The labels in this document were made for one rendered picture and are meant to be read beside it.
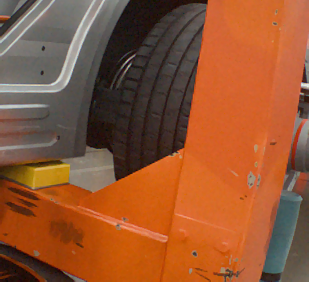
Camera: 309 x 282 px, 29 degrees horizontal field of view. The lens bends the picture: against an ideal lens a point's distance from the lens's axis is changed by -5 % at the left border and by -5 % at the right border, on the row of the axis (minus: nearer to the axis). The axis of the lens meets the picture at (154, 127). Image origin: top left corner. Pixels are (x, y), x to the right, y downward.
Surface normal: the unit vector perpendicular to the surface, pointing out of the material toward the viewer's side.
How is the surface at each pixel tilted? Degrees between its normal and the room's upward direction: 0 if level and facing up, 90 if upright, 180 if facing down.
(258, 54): 90
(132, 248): 90
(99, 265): 90
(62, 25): 90
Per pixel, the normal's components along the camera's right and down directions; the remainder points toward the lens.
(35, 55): 0.84, 0.21
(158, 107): -0.49, -0.11
